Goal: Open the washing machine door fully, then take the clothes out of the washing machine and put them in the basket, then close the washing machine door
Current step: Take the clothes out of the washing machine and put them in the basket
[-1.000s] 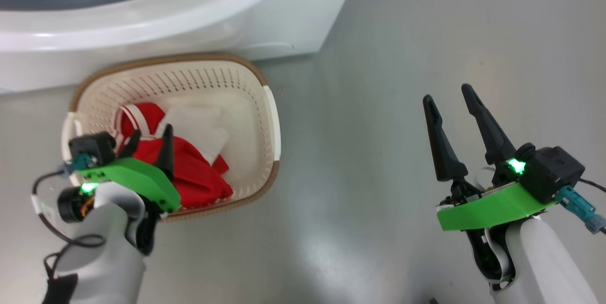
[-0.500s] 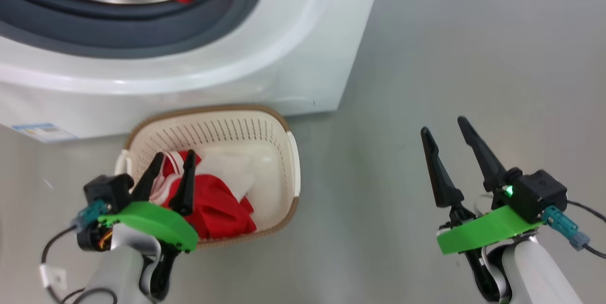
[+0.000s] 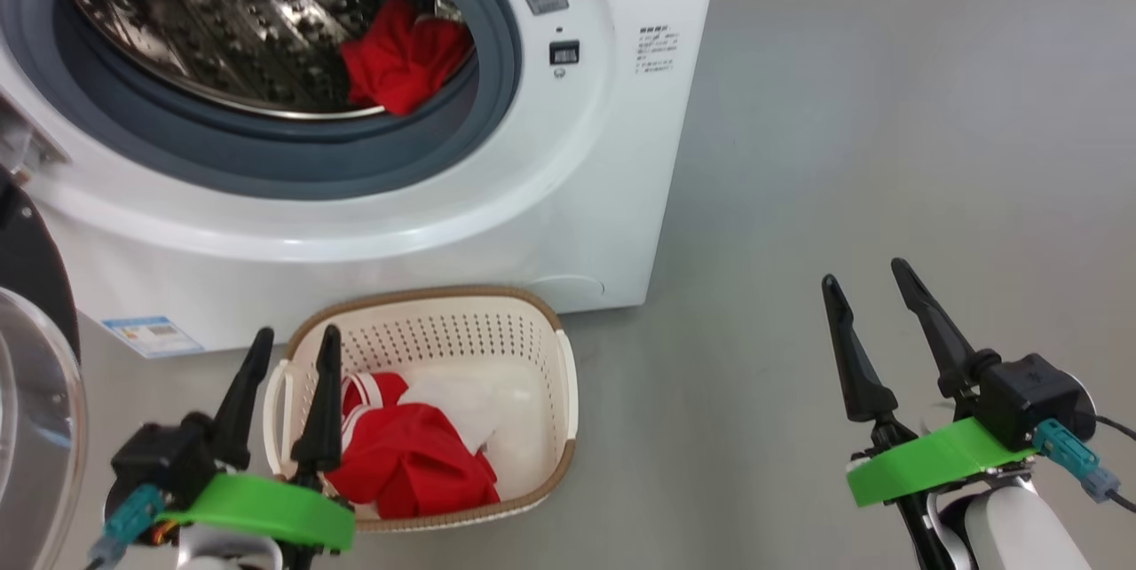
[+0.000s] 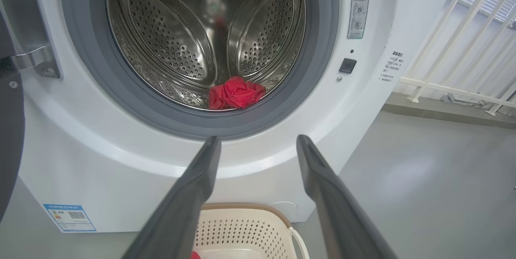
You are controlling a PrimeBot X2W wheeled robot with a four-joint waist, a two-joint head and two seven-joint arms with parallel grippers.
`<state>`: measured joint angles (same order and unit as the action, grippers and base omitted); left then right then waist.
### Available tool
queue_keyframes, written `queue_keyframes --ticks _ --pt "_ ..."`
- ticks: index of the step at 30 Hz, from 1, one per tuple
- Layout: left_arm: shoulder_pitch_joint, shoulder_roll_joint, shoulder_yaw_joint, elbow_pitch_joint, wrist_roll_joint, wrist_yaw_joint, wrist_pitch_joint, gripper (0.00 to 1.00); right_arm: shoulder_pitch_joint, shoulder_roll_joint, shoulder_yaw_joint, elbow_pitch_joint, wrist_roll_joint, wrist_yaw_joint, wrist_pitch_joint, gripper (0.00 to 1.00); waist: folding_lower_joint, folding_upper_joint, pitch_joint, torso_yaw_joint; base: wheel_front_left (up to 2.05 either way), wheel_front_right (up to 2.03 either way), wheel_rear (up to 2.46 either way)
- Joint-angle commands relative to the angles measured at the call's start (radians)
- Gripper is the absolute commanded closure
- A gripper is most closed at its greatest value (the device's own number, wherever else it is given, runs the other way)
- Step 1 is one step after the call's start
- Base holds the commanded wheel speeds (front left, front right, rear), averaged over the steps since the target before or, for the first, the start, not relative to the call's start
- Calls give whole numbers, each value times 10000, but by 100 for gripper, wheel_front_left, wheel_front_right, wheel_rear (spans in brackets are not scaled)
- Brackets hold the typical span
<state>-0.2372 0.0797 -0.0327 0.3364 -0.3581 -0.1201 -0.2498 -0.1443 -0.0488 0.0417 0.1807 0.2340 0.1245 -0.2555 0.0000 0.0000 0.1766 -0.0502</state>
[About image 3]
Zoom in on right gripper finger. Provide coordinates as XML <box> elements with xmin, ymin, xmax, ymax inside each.
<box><xmin>821</xmin><ymin>275</ymin><xmax>899</xmax><ymax>424</ymax></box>
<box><xmin>890</xmin><ymin>258</ymin><xmax>977</xmax><ymax>400</ymax></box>

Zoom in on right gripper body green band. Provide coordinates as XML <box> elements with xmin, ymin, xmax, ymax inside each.
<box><xmin>845</xmin><ymin>415</ymin><xmax>1039</xmax><ymax>509</ymax></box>

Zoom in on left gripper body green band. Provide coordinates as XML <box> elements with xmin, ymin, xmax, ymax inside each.
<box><xmin>155</xmin><ymin>472</ymin><xmax>356</xmax><ymax>553</ymax></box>

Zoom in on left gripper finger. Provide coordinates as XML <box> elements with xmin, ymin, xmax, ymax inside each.
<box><xmin>291</xmin><ymin>325</ymin><xmax>344</xmax><ymax>489</ymax></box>
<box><xmin>209</xmin><ymin>328</ymin><xmax>275</xmax><ymax>471</ymax></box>

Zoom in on red garment white stripes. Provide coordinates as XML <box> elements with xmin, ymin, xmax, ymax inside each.
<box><xmin>324</xmin><ymin>372</ymin><xmax>501</xmax><ymax>520</ymax></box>

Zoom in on white cloth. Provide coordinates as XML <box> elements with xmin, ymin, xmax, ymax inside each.
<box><xmin>395</xmin><ymin>363</ymin><xmax>533</xmax><ymax>455</ymax></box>

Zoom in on black round glass washer door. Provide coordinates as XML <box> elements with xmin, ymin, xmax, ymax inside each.
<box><xmin>0</xmin><ymin>166</ymin><xmax>90</xmax><ymax>570</ymax></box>

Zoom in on plain red garment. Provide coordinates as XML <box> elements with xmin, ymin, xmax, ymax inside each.
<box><xmin>341</xmin><ymin>0</ymin><xmax>475</xmax><ymax>117</ymax></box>

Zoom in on cream perforated laundry basket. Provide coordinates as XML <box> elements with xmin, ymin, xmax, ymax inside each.
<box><xmin>264</xmin><ymin>286</ymin><xmax>580</xmax><ymax>534</ymax></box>

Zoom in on grey rubber door seal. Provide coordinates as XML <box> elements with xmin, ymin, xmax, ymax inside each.
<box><xmin>0</xmin><ymin>0</ymin><xmax>525</xmax><ymax>201</ymax></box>

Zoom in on white front-load washing machine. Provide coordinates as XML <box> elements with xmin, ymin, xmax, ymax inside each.
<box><xmin>0</xmin><ymin>0</ymin><xmax>724</xmax><ymax>358</ymax></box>

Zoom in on blue white energy label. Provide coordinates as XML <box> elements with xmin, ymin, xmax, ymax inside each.
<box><xmin>100</xmin><ymin>315</ymin><xmax>205</xmax><ymax>360</ymax></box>

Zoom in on printed text notice label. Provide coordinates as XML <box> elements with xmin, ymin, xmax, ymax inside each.
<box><xmin>634</xmin><ymin>25</ymin><xmax>682</xmax><ymax>76</ymax></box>

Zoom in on steel washer drum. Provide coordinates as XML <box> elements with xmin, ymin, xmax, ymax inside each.
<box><xmin>62</xmin><ymin>0</ymin><xmax>476</xmax><ymax>120</ymax></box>

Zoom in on left teal connector cable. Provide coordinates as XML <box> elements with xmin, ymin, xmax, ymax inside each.
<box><xmin>87</xmin><ymin>483</ymin><xmax>165</xmax><ymax>570</ymax></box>

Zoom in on teal connector cable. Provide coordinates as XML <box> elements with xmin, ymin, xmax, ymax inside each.
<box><xmin>1032</xmin><ymin>415</ymin><xmax>1136</xmax><ymax>515</ymax></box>
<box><xmin>87</xmin><ymin>483</ymin><xmax>165</xmax><ymax>570</ymax></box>

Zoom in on right teal connector cable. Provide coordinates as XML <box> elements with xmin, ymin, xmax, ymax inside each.
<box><xmin>1032</xmin><ymin>415</ymin><xmax>1136</xmax><ymax>515</ymax></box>

